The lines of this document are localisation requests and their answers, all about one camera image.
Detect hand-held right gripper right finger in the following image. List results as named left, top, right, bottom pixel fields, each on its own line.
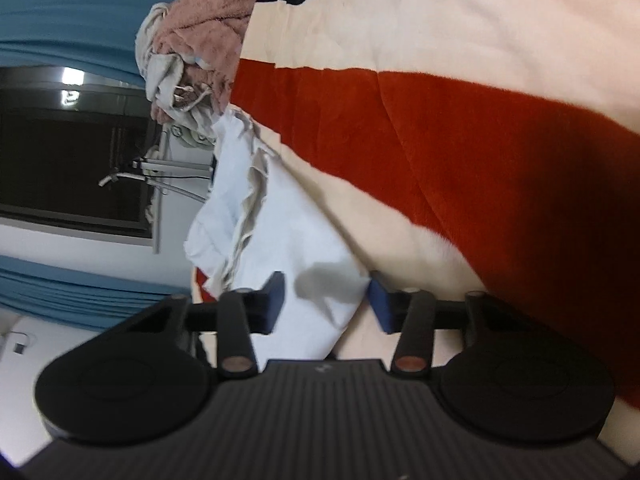
left=367, top=270, right=531, bottom=378

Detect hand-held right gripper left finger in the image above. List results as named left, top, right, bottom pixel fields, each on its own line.
left=117, top=270, right=287, bottom=378

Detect pale blue polo shirt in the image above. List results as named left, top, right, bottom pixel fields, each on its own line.
left=182, top=105, right=373, bottom=361

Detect white window sill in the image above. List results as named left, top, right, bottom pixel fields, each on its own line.
left=151, top=125, right=167, bottom=256

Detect garment steamer stand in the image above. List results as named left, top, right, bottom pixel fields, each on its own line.
left=97, top=156, right=217, bottom=206

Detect pale green printed blanket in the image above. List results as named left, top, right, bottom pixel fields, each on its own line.
left=167, top=122, right=217, bottom=150

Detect blue curtain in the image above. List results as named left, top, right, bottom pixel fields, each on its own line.
left=0, top=255, right=193, bottom=331
left=0, top=0, right=226, bottom=68

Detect striped fleece blanket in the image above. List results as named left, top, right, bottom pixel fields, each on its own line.
left=190, top=0, right=640, bottom=461

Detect grey-white hooded garment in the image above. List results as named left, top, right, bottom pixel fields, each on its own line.
left=135, top=2, right=221, bottom=126

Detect dark window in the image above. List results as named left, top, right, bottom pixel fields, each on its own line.
left=0, top=65, right=168, bottom=241

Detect pink fluffy blanket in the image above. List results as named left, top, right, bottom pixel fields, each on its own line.
left=152, top=0, right=266, bottom=116

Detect grey wall socket with cable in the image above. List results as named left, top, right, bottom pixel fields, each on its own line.
left=0, top=330, right=37, bottom=357

